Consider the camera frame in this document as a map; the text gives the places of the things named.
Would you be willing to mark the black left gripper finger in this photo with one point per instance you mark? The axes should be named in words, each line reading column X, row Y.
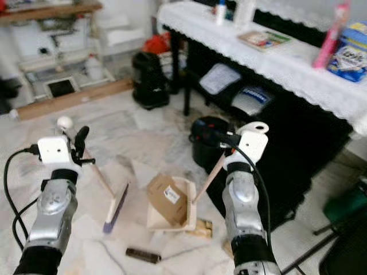
column 230, row 129
column 80, row 140

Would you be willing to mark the beige broom with ball end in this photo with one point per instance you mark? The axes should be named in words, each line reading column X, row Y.
column 113, row 209

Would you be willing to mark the black round bucket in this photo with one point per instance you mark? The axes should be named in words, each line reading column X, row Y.
column 206, row 152

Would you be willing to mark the grey blue printed bag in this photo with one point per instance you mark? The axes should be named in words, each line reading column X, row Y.
column 251, row 100

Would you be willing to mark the brown wooden plank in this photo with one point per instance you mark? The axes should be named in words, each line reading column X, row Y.
column 80, row 97

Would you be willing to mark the grey cushion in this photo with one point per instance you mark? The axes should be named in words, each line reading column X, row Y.
column 219, row 78

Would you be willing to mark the white framed dark tablet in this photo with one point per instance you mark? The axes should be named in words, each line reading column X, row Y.
column 62, row 87

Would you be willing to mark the clear plastic bottle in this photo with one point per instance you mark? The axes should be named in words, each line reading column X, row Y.
column 95, row 67

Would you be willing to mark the table with white lace cloth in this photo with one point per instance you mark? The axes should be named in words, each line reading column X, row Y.
column 281, row 63

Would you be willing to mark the black vacuum cleaner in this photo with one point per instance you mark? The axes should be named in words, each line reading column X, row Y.
column 149, row 80

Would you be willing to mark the brown cardboard piece with label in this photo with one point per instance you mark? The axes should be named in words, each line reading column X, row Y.
column 166, row 203

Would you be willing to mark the colourful book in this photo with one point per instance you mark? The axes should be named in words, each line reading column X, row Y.
column 264, row 40

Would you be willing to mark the yellow wrapper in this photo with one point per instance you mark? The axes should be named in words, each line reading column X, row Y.
column 203, row 229

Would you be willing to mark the red bag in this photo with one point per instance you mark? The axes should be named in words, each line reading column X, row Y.
column 157, row 44

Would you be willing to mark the dark brown bar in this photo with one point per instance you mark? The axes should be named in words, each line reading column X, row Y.
column 143, row 255

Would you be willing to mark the white shelf unit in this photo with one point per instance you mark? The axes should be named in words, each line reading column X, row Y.
column 28, row 40

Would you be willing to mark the white bottle with blue cap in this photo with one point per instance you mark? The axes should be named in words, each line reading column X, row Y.
column 220, row 12

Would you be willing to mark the clear container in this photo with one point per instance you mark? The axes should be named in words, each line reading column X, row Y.
column 245, row 12

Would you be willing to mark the small plain cardboard piece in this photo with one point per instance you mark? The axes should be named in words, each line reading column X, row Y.
column 227, row 247

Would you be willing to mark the brown wooden shelf board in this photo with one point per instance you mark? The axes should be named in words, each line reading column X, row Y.
column 57, row 11

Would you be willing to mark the pink bottle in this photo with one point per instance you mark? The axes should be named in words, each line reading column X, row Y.
column 331, row 40

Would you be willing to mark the green item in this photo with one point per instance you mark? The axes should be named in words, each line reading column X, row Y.
column 347, row 203

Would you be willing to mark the blue white package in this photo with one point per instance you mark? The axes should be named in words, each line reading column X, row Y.
column 350, row 54

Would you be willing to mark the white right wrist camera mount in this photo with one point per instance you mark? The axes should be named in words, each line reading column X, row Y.
column 252, row 146

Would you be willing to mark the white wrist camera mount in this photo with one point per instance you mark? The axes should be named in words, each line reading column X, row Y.
column 54, row 152
column 252, row 146

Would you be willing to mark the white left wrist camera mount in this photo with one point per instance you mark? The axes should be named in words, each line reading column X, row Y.
column 54, row 152

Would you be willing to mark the black chair frame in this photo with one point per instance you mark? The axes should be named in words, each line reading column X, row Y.
column 347, row 252

